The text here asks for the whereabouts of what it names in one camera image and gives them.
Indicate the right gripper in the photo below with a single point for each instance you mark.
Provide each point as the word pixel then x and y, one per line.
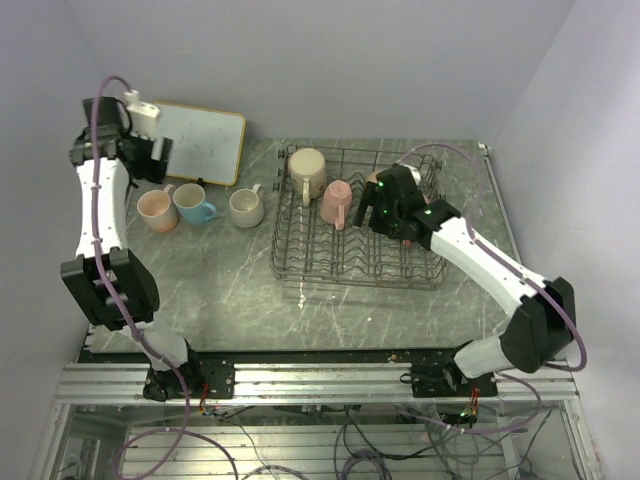
pixel 372 195

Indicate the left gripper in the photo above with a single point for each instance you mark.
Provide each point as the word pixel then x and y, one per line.
pixel 155 170

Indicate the light pink faceted mug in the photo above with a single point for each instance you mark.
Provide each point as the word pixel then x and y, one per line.
pixel 336 203

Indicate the salmon pink mug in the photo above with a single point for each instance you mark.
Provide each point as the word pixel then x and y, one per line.
pixel 157 209

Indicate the blue mug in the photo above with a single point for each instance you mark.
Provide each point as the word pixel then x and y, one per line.
pixel 190 200

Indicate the large beige mug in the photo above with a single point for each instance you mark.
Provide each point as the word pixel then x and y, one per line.
pixel 307 169

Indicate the white speckled mug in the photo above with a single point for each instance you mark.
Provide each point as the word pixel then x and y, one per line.
pixel 246 207

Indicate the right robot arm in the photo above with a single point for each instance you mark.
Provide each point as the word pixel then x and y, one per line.
pixel 541 312

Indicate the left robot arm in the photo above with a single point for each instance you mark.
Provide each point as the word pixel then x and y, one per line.
pixel 112 287

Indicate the pink floral mug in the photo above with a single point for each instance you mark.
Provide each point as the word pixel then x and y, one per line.
pixel 408 243

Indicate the yellow framed whiteboard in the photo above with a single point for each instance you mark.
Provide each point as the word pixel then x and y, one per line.
pixel 207 144

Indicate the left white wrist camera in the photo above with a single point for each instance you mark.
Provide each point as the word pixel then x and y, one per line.
pixel 144 115

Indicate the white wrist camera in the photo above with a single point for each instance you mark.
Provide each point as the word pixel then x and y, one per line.
pixel 415 174
pixel 144 115

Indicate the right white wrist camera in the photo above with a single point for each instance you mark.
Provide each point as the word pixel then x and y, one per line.
pixel 415 174

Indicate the wire dish rack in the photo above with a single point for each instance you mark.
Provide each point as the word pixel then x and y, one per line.
pixel 307 248

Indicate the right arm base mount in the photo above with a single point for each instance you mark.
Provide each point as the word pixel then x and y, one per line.
pixel 433 380

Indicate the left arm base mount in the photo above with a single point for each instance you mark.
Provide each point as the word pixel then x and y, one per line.
pixel 204 376

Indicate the aluminium frame rail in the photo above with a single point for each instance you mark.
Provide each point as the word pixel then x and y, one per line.
pixel 281 384

